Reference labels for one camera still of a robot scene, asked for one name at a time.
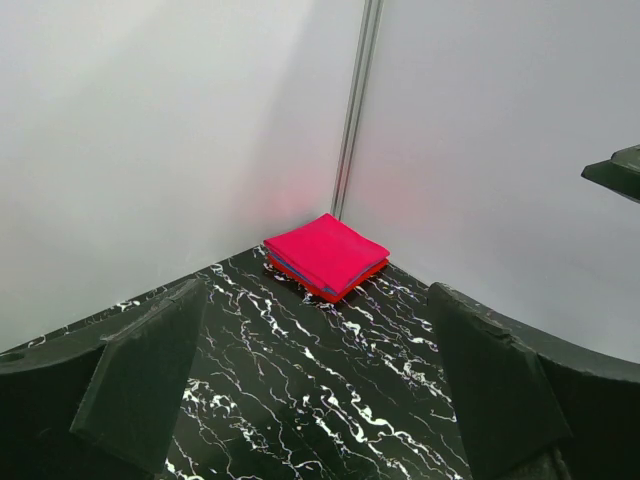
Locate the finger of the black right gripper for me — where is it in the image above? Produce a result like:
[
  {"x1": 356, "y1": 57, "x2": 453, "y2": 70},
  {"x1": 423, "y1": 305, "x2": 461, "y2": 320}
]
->
[{"x1": 581, "y1": 145, "x2": 640, "y2": 203}]

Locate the folded red t-shirt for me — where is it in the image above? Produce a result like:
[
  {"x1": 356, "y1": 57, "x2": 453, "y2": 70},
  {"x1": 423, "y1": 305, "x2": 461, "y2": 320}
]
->
[{"x1": 267, "y1": 254, "x2": 389, "y2": 303}]

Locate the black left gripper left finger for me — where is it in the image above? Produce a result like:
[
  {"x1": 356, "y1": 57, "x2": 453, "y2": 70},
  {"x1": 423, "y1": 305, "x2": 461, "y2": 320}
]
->
[{"x1": 1, "y1": 279, "x2": 207, "y2": 479}]

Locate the folded blue t-shirt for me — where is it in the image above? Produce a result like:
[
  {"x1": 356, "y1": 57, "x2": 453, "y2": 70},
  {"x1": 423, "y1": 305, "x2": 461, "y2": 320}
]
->
[{"x1": 267, "y1": 253, "x2": 389, "y2": 298}]

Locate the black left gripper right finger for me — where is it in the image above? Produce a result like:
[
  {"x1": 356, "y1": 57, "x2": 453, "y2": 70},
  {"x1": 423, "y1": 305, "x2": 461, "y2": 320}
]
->
[{"x1": 428, "y1": 283, "x2": 639, "y2": 479}]

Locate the folded magenta t-shirt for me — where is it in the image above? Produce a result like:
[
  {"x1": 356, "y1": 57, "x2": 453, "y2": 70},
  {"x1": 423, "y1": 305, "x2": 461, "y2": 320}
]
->
[{"x1": 264, "y1": 213, "x2": 390, "y2": 291}]

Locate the aluminium corner post right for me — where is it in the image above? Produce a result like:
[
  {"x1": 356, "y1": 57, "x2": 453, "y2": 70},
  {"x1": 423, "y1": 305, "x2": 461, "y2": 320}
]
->
[{"x1": 331, "y1": 0, "x2": 384, "y2": 219}]

